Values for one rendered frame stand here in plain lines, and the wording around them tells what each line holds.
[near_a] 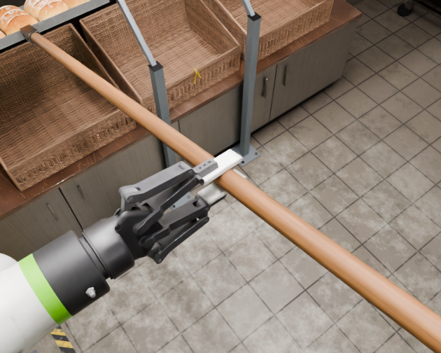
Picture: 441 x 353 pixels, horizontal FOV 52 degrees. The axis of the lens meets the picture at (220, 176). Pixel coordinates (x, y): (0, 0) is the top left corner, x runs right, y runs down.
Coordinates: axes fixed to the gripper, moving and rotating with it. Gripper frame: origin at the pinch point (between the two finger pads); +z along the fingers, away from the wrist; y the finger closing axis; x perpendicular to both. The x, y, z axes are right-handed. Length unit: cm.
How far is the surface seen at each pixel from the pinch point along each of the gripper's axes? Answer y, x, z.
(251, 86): 67, -115, 86
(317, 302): 151, -52, 58
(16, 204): 64, -121, -31
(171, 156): 83, -121, 37
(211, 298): 139, -83, 19
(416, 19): 112, -151, 264
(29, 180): 58, -124, -22
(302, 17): 50, -120, 126
